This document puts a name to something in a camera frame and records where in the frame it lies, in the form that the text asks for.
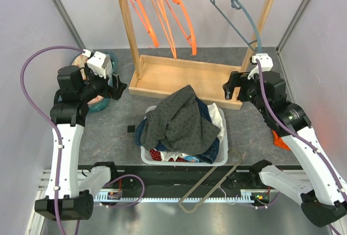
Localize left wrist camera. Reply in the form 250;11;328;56
87;51;113;79

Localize dark blue denim garment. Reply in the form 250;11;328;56
134;98;221;165

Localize orange hanger with white shirt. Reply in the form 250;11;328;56
151;0;177;59

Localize orange plastic hanger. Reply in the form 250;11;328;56
129;0;159;48

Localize blue floral garment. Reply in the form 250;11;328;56
184;156;200;162

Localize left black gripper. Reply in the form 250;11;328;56
79;62;127;102

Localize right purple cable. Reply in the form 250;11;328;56
255;58;347;235

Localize orange cloth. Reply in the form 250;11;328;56
272;130;291;151

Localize wooden clothes rack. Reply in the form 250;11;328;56
118;0;274;110

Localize purple cable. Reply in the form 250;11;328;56
20;45;145;235
255;58;347;235

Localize white plastic basket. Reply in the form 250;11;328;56
140;106;228;167

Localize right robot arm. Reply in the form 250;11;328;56
223;71;346;227

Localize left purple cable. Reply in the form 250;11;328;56
20;45;145;235

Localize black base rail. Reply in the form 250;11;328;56
75;164;304;199

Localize teal plastic tray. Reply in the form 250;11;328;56
72;51;118;113

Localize floral oven mitt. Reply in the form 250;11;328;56
72;54;109;111

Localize white shirt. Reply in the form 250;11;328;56
157;103;228;166

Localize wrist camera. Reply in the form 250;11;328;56
87;51;113;79
247;53;273;80

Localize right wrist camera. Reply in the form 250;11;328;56
247;53;273;80

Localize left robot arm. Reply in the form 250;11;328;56
34;66;127;221

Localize grey metal hanger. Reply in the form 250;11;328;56
177;148;242;214

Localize blue grey hanger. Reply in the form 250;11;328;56
209;0;262;54

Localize grey dotted garment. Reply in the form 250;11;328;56
139;85;220;155

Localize red polka dot skirt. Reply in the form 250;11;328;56
149;149;164;161

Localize orange hanger with denim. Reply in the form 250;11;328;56
157;0;197;56

